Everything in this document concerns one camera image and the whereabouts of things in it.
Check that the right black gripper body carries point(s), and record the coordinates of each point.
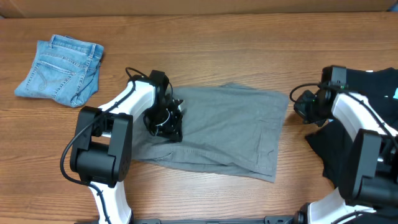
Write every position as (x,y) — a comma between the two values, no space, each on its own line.
(308,106)

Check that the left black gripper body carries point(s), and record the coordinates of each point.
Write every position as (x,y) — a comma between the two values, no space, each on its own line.
(161,121)

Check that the grey cotton shorts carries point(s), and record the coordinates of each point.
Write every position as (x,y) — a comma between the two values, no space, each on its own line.
(229,129)

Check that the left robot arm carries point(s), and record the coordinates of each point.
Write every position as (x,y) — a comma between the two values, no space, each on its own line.
(100,153)

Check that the black t-shirt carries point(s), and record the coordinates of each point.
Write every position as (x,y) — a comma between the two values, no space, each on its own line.
(367,102)

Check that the light blue garment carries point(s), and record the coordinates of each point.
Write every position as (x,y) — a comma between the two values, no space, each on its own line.
(396,94)

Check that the folded blue denim jeans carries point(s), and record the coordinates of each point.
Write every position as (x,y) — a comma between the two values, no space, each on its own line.
(65,70)

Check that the brown cardboard backdrop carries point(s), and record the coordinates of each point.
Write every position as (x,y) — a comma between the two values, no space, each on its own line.
(86,8)

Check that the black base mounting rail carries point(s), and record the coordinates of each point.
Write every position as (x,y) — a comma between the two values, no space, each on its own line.
(265,220)

